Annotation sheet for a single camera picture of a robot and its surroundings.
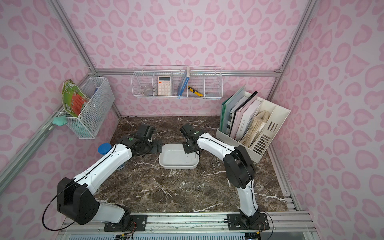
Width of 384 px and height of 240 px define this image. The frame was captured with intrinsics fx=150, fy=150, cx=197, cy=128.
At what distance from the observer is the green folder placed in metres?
0.86

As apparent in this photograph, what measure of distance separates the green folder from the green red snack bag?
2.40 feet

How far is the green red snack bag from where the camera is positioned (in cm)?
69
